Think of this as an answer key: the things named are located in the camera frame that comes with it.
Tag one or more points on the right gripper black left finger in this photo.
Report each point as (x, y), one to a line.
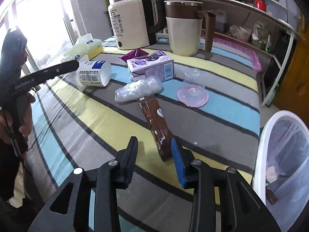
(126, 159)

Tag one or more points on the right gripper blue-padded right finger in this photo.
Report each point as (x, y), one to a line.
(178, 162)

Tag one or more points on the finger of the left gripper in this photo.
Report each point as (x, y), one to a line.
(41, 76)

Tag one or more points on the brown snack wrapper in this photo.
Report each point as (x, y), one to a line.
(158, 126)

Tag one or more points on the clear plastic bag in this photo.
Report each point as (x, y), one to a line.
(138, 89)

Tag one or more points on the white round trash bin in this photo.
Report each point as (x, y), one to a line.
(259, 178)

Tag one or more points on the clear trash bin liner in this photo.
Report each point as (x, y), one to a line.
(287, 173)

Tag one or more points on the metal kitchen shelf rack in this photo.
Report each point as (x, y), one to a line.
(245, 15)

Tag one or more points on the person's left hand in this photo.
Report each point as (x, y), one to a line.
(25, 128)

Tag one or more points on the striped table cloth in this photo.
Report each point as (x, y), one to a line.
(211, 104)

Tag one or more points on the yellow tissue pack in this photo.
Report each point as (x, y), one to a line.
(85, 45)

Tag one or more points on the clear cup pink lid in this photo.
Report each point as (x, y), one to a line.
(192, 93)

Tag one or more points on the white blue paper cup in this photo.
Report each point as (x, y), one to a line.
(94, 73)

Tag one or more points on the purple milk carton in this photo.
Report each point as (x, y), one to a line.
(157, 64)

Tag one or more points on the purple foil wrapper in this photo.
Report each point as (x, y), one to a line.
(134, 54)

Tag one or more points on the white steel electric kettle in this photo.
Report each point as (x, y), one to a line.
(135, 23)

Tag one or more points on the wooden door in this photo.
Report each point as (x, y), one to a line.
(293, 91)

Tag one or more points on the cream brown lidded mug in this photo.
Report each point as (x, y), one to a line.
(187, 21)

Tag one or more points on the plastic bag on shelf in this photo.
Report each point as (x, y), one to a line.
(261, 37)

